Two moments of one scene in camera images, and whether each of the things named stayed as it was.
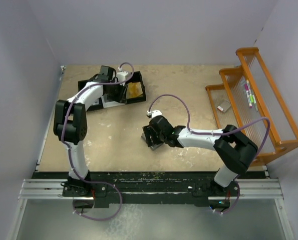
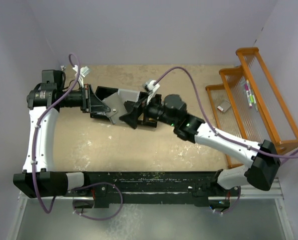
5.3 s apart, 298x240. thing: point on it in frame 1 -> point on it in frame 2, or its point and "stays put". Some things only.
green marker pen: x=253 y=101 stays put
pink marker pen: x=248 y=93 stays put
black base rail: x=153 y=188 stays put
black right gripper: x=148 y=131 -> x=131 y=117
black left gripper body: x=116 y=92 -> x=85 y=102
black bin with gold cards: x=134 y=89 -> x=142 y=119
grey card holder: x=154 y=147 -> x=116 y=106
